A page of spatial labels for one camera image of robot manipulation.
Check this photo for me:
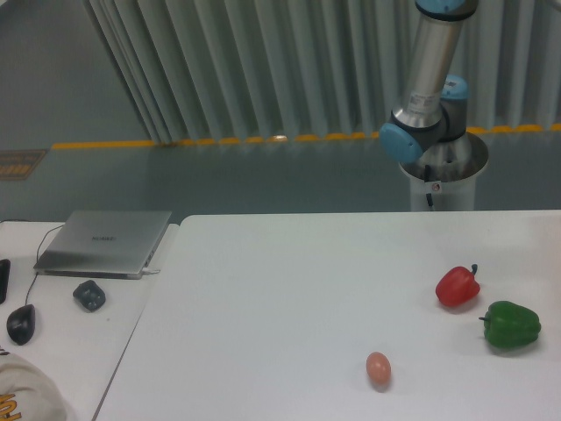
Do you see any black mouse cable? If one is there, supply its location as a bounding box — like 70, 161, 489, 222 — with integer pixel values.
24, 221, 67, 308

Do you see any black pedestal cable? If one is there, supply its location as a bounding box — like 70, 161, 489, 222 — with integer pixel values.
423, 164, 437, 213

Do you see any red bell pepper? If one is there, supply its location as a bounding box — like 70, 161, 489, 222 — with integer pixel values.
435, 264, 480, 308

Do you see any black computer mouse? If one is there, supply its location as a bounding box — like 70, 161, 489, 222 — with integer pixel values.
6, 304, 36, 346

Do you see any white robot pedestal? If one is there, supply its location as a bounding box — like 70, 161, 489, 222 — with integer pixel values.
400, 132, 489, 211

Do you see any white pleated curtain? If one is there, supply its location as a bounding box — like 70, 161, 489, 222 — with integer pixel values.
85, 1, 560, 144

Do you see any green bell pepper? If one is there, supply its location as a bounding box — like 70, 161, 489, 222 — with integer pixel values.
479, 301, 542, 350

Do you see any white plug in laptop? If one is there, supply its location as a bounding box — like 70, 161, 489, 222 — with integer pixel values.
140, 267, 161, 276

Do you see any brown egg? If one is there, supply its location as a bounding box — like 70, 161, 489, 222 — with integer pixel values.
366, 352, 392, 386

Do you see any black phone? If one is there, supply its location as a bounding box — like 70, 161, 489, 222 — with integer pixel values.
0, 259, 11, 303

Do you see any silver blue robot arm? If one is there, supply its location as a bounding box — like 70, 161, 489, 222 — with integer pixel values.
379, 1, 479, 163

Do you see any small black plastic object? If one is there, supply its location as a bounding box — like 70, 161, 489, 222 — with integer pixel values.
73, 280, 106, 312

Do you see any silver closed laptop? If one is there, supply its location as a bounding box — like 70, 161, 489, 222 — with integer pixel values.
34, 210, 172, 279

